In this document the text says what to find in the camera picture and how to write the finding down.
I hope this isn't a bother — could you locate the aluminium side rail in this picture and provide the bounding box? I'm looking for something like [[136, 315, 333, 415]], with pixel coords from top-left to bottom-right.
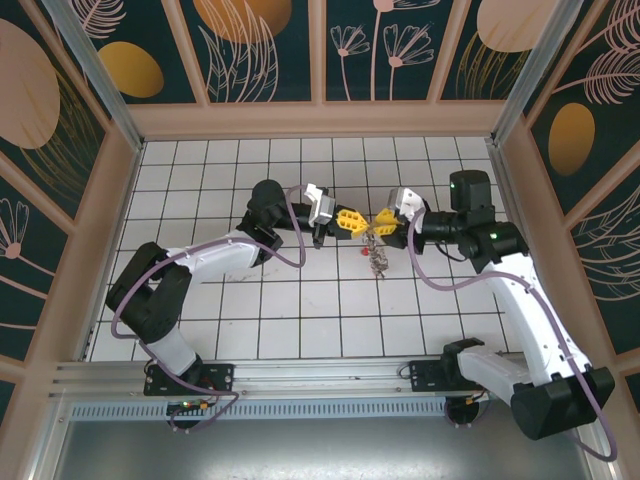
[[485, 138, 559, 357]]

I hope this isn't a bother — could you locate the aluminium frame post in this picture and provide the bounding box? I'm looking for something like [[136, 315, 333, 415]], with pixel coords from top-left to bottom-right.
[[489, 0, 592, 147], [42, 0, 147, 152]]

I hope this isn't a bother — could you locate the slotted grey cable duct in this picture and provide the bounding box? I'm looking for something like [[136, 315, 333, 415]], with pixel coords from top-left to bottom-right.
[[69, 402, 521, 422]]

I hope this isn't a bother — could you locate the aluminium mounting rail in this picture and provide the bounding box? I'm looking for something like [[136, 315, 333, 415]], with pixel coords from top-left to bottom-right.
[[47, 351, 599, 401]]

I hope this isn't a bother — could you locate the grey metal sheet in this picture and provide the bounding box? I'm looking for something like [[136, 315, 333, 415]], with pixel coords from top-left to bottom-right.
[[29, 419, 621, 480]]

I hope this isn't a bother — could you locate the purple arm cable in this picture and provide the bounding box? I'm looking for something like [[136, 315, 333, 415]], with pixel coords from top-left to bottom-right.
[[110, 184, 321, 434], [407, 212, 619, 461]]

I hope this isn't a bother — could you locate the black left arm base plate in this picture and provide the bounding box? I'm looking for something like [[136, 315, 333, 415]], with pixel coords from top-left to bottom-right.
[[143, 360, 237, 397]]

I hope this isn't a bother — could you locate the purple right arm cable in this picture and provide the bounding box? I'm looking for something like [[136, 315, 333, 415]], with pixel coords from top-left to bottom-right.
[[407, 212, 619, 461]]

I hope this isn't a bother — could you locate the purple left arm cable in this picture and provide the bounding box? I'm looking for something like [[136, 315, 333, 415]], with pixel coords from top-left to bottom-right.
[[110, 184, 321, 434]]

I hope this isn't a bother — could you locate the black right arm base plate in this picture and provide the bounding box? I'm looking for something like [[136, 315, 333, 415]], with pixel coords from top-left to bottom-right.
[[407, 357, 501, 396]]

